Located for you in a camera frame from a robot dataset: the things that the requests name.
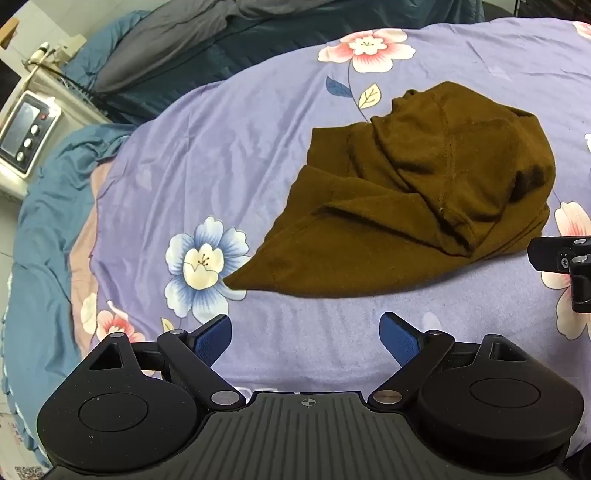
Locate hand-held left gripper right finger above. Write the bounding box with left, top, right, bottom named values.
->
left=368, top=312, right=528, bottom=409

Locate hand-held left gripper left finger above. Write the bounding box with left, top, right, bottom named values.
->
left=88, top=315, right=246, bottom=411

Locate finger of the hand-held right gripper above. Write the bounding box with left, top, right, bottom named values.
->
left=527, top=236, right=591, bottom=315

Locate brown knit garment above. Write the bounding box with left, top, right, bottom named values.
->
left=222, top=81, right=556, bottom=299

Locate purple pink printed blanket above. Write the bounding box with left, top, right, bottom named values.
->
left=69, top=17, right=591, bottom=403

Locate blue quilt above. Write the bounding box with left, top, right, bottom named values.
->
left=3, top=9, right=154, bottom=468

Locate white appliance with screen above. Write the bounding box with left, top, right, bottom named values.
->
left=0, top=90, right=64, bottom=177

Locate dark teal bedding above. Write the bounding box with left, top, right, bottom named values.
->
left=104, top=0, right=486, bottom=126

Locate black cable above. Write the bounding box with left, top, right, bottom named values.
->
left=41, top=64, right=114, bottom=121

